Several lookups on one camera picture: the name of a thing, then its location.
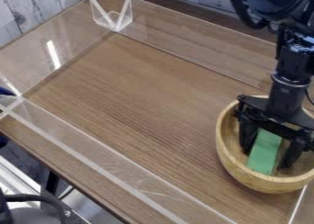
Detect black cable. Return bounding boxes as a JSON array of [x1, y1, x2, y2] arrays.
[[0, 187, 69, 224]]

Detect clear acrylic enclosure wall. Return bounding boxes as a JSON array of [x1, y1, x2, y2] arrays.
[[0, 0, 314, 224]]

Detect metal bracket with screw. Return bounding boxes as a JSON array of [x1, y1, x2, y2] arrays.
[[58, 201, 91, 224]]

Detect brown wooden bowl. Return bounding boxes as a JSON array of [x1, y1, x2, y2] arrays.
[[217, 100, 314, 194]]

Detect green rectangular block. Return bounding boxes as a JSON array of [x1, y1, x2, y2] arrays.
[[248, 129, 282, 175]]

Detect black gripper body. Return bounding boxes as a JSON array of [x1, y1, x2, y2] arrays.
[[234, 73, 314, 151]]

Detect black table leg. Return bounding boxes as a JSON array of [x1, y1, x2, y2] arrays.
[[46, 172, 61, 196]]

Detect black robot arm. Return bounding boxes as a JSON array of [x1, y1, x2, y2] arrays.
[[230, 0, 314, 169]]

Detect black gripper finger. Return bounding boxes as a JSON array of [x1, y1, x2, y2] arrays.
[[278, 139, 306, 170], [240, 115, 260, 154]]

